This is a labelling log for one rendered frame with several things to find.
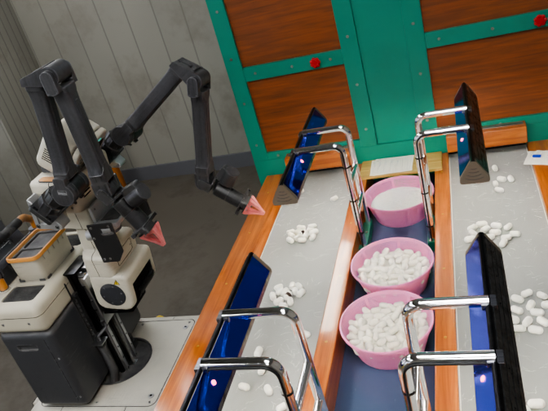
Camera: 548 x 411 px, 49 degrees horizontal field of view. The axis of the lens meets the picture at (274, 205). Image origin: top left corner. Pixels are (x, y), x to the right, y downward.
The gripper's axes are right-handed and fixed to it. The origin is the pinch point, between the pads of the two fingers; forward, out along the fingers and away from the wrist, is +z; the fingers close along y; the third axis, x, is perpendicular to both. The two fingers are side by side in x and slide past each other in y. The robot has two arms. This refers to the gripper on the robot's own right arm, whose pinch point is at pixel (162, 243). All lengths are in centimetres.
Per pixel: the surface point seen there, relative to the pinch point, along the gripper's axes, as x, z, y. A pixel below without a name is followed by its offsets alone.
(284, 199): -39.7, 13.0, 8.4
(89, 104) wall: 181, -62, 264
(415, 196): -55, 57, 58
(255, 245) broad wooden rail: -5.2, 28.8, 29.9
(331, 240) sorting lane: -29, 44, 32
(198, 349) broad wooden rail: -1.8, 26.9, -24.7
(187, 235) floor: 125, 48, 167
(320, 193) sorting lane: -20, 39, 68
